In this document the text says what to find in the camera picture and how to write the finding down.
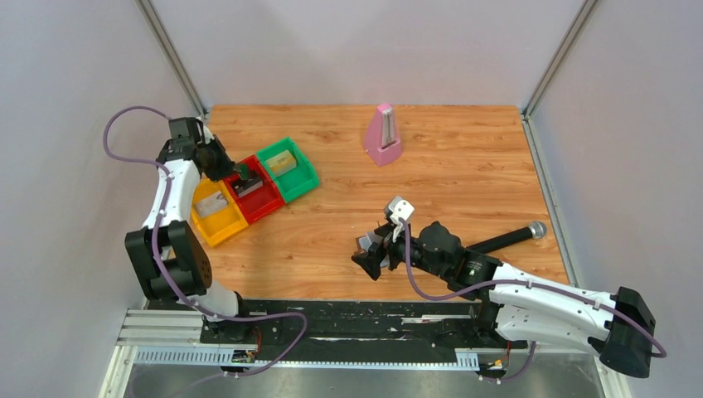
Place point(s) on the black card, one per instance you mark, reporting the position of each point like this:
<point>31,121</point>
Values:
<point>250,185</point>

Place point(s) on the black microphone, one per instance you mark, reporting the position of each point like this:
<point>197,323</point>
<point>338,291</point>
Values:
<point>535,230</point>

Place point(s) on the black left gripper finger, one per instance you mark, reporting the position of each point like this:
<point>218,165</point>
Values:
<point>244,184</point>
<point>244,171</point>

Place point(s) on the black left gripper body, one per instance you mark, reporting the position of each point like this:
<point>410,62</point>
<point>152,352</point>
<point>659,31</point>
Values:
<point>231,169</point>

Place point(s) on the gold card in green bin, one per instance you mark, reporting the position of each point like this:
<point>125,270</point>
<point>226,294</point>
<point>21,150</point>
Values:
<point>281,163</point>

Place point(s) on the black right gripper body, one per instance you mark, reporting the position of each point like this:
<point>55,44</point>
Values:
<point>381,250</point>

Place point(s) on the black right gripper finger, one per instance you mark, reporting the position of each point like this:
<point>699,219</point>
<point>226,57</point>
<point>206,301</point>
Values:
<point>379,241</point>
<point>370,262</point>

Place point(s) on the pink metronome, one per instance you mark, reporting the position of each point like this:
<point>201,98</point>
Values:
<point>382,139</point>

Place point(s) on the yellow plastic bin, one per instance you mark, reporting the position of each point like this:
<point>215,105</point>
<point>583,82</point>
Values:
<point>221,226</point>

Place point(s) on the black mounting rail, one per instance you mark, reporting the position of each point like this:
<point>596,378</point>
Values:
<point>319,334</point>

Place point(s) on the brown leather card holder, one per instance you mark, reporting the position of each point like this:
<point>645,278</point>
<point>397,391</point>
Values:
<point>364,243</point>

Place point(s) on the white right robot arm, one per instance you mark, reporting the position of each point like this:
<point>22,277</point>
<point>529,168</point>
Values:
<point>616,328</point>

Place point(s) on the silver card in yellow bin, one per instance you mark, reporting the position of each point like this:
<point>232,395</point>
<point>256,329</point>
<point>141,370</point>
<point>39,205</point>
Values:
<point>211,205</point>

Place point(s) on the red plastic bin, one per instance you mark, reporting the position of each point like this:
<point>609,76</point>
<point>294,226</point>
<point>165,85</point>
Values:
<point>255,199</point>

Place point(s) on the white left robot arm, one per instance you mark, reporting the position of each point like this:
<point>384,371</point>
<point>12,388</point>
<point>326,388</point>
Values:
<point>168,260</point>

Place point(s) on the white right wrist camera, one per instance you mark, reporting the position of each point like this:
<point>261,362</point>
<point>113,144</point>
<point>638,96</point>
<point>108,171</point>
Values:
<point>398,212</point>

